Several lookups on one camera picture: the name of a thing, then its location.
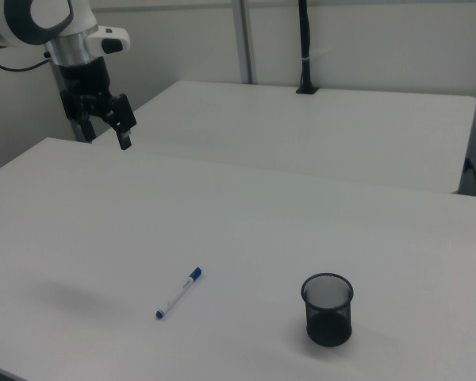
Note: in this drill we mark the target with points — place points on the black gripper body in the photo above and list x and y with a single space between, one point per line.
85 77

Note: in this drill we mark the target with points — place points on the white marker with blue cap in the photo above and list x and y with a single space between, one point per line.
178 293

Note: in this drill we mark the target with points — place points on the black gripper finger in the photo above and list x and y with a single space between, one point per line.
76 111
123 119

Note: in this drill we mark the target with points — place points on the aluminium wall profile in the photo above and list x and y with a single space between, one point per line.
246 39

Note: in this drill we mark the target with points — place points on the black mesh pen cup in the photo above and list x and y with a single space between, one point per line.
329 326

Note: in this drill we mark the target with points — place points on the white side table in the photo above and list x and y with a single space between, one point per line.
301 131

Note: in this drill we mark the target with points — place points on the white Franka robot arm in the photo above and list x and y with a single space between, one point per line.
0 28

